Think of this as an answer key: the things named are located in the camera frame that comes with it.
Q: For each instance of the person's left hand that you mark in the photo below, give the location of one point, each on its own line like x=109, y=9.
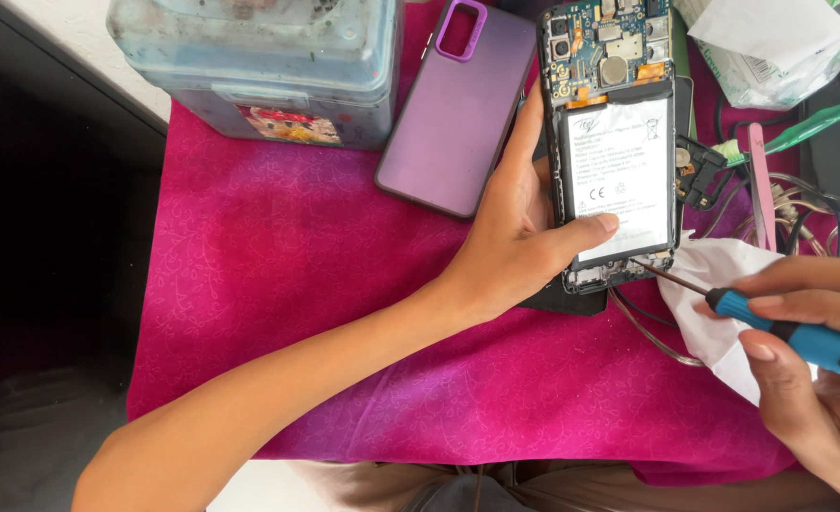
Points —
x=509, y=234

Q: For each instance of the person's right hand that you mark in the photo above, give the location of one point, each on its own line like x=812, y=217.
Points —
x=811, y=370

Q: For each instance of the smartphone with battery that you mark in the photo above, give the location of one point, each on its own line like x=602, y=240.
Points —
x=613, y=142

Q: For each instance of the white tissue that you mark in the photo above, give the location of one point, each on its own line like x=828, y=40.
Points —
x=718, y=313

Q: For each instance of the purple phone case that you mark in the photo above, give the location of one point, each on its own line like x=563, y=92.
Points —
x=455, y=114

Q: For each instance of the magenta patterned cloth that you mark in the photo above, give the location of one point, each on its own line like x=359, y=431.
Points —
x=391, y=320

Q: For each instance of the pink tweezers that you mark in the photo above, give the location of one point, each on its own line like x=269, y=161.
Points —
x=761, y=188

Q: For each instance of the black plastic phone part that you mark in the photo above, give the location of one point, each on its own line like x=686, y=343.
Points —
x=697, y=174

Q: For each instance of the black device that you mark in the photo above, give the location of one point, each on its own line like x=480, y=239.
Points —
x=832, y=149

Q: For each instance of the green toothbrush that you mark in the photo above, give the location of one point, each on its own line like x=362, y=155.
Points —
x=807, y=128

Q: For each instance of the person's trousers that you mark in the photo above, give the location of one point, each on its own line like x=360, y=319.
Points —
x=533, y=487

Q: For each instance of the clear plastic storage box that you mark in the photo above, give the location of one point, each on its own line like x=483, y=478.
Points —
x=263, y=64

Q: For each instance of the white plastic bag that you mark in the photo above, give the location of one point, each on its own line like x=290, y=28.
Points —
x=768, y=46

